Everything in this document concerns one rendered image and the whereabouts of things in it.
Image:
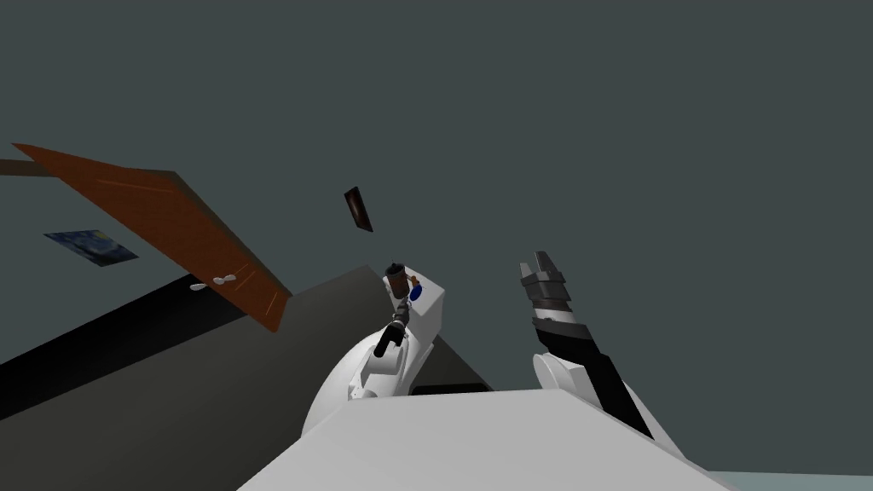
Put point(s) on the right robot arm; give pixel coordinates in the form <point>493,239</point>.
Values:
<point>593,368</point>

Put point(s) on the white toilet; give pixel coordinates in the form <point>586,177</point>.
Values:
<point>334,402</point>

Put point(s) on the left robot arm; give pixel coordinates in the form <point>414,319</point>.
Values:
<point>387,342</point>

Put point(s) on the dark brown wall plate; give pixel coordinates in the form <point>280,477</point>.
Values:
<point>358,209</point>

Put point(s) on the small blue round object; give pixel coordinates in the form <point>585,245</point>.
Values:
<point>416,292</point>

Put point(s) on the blue night sky painting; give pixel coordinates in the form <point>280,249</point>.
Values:
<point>92,247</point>

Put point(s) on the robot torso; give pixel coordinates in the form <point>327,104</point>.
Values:
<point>477,443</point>

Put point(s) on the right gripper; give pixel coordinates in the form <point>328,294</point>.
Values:
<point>548,292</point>

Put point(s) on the dark brown cup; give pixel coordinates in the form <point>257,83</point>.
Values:
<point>395,278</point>

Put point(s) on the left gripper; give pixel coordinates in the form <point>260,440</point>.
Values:
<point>402,315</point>

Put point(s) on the brown wooden door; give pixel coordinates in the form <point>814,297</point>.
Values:
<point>170,218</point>

